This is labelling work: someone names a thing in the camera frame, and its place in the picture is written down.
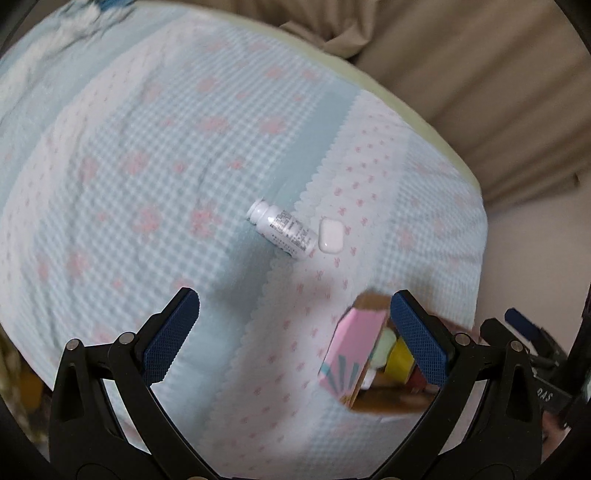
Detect blue tissue pack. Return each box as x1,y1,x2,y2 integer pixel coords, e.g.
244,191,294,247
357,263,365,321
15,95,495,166
93,0,135,12

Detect red white small box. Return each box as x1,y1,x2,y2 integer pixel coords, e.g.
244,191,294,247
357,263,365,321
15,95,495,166
405,365,428,394

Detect person right hand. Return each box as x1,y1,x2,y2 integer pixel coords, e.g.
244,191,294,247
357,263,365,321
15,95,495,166
542,411,570,455

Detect white pill bottle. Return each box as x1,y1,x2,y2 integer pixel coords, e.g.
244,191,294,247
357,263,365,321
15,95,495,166
246,199,318,259

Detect light green mattress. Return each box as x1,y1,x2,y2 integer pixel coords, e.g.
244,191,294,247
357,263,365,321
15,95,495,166
136,1,482,197

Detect blue pink checkered bedsheet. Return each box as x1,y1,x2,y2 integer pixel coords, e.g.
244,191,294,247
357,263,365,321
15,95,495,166
1,1,488,479

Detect yellow packing tape roll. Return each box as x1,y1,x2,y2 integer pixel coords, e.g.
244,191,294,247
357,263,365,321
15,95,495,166
385,338,415,385

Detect cardboard box pink teal flaps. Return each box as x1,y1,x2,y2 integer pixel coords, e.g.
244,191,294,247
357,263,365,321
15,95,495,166
318,291,440,418

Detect white earbuds case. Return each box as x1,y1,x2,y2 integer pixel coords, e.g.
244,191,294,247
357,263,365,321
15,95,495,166
318,218,345,254

